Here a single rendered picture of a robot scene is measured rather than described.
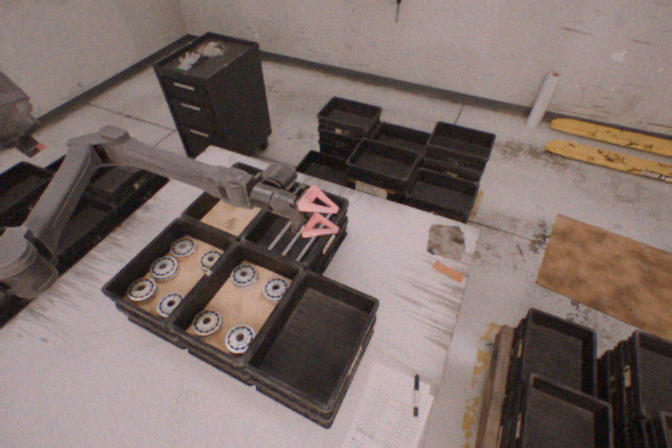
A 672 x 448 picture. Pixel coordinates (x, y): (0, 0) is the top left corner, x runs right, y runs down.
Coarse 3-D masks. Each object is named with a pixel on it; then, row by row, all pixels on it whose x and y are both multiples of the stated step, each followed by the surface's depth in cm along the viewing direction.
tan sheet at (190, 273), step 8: (200, 248) 154; (208, 248) 154; (216, 248) 154; (184, 264) 148; (192, 264) 148; (184, 272) 146; (192, 272) 146; (200, 272) 146; (176, 280) 143; (184, 280) 143; (192, 280) 143; (160, 288) 141; (168, 288) 141; (176, 288) 141; (184, 288) 141; (160, 296) 139; (152, 304) 137; (152, 312) 134
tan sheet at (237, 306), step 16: (272, 272) 146; (224, 288) 141; (256, 288) 141; (208, 304) 137; (224, 304) 136; (240, 304) 136; (256, 304) 136; (272, 304) 136; (224, 320) 132; (240, 320) 132; (256, 320) 132; (224, 336) 128
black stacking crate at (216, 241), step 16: (176, 224) 151; (160, 240) 146; (208, 240) 153; (224, 240) 146; (144, 256) 141; (160, 256) 149; (128, 272) 137; (144, 272) 144; (112, 288) 133; (144, 320) 133; (176, 336) 129
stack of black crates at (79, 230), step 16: (80, 208) 228; (96, 208) 230; (112, 208) 219; (80, 224) 223; (96, 224) 209; (112, 224) 220; (64, 240) 215; (80, 240) 203; (96, 240) 213; (64, 256) 198; (80, 256) 207
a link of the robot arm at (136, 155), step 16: (112, 128) 93; (128, 144) 93; (144, 144) 94; (128, 160) 94; (144, 160) 91; (160, 160) 89; (176, 160) 89; (192, 160) 89; (176, 176) 89; (192, 176) 86; (208, 176) 84; (224, 176) 84; (208, 192) 87; (224, 192) 87; (240, 192) 83
